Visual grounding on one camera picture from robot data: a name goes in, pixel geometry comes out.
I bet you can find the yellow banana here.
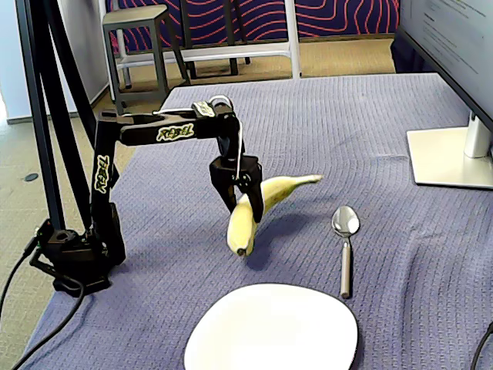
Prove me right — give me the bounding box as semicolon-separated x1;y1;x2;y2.
226;173;324;258

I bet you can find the silver monitor stand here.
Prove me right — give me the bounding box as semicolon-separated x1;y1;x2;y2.
406;111;493;190

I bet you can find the computer monitor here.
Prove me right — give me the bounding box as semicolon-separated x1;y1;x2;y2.
396;0;493;133

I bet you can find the blue woven table cloth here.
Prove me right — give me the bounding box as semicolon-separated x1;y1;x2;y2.
11;72;493;370

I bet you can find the white rounded square plate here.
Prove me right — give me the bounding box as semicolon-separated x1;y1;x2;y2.
183;283;360;370

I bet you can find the metal spoon with grey handle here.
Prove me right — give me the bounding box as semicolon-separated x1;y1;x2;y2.
330;205;361;300

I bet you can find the black camera stand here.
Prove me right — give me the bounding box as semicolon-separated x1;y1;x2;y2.
15;0;119;233

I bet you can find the black chair frame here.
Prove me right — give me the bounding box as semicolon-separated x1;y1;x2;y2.
179;0;252;80

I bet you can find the purple red-lined panel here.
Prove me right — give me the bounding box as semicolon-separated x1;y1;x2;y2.
106;0;401;53

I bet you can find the black usb cable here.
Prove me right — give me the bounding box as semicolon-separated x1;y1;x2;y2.
0;235;39;314

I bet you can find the black power cable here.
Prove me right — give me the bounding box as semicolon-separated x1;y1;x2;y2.
11;274;86;370

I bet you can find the grey metal stool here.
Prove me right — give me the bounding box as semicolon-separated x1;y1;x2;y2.
102;4;192;125

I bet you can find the white table frame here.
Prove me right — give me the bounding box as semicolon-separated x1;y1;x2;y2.
115;0;303;90

